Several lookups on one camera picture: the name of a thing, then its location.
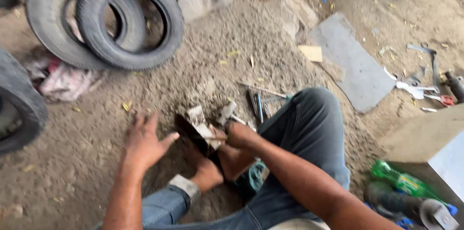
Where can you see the person's right foot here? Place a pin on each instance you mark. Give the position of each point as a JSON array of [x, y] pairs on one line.
[[234, 163]]

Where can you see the small black tyre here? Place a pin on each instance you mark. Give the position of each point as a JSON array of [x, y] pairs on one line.
[[90, 23]]

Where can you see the thin metal hand tool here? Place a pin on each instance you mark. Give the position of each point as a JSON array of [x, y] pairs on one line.
[[216, 138]]

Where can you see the black cylinder tool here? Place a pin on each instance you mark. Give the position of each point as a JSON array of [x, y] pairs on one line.
[[455, 85]]

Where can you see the green plastic bottle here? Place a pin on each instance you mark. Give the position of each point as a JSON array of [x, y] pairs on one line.
[[406, 182]]

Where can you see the dark angle grinder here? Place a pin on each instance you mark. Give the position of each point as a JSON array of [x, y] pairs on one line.
[[398, 204]]

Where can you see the black rubber piece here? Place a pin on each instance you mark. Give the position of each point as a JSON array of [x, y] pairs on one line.
[[188, 130]]

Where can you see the long white rubber scrap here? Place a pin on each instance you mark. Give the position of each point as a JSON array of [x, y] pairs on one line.
[[203, 128]]

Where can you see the grey flat sheet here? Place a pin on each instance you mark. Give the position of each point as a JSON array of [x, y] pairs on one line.
[[355, 67]]

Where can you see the green cloth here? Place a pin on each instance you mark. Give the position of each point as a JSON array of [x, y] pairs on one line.
[[253, 177]]

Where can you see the large black tyre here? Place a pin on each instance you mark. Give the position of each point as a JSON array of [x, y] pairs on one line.
[[45, 19]]

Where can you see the pink and white rag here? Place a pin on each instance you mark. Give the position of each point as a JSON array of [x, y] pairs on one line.
[[65, 81]]

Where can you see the tan cardboard piece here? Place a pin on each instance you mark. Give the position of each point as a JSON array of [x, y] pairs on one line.
[[311, 53]]

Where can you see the dark flat file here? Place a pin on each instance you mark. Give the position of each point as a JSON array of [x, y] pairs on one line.
[[252, 102]]

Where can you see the worn black tyre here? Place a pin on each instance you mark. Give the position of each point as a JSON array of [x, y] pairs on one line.
[[25, 99]]

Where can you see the blue flat tool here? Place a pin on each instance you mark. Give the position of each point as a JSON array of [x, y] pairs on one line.
[[259, 106]]

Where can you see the person's foot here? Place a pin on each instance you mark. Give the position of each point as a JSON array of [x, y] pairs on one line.
[[205, 172], [234, 163]]

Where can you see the short white rubber scrap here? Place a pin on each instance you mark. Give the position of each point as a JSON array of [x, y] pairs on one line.
[[227, 111]]

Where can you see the person's right jeans leg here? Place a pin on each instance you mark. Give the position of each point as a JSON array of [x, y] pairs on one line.
[[308, 132]]

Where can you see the person's right hand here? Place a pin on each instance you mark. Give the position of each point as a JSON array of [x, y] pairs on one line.
[[241, 135]]

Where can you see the person's jeans leg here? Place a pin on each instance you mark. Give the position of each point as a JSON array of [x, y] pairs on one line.
[[166, 204], [308, 132]]

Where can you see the white cut scraps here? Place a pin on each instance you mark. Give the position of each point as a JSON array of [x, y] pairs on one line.
[[409, 88]]

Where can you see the person's left hand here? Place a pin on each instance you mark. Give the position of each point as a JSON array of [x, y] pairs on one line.
[[143, 146]]

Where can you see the bent grey metal strip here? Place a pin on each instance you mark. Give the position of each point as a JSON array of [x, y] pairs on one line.
[[434, 63]]

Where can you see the person's right fingers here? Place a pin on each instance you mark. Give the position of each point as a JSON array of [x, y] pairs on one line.
[[230, 134]]

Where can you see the person's left jeans leg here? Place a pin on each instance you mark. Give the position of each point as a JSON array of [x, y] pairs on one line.
[[166, 204]]

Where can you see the person's left foot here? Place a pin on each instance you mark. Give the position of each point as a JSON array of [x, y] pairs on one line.
[[205, 172]]

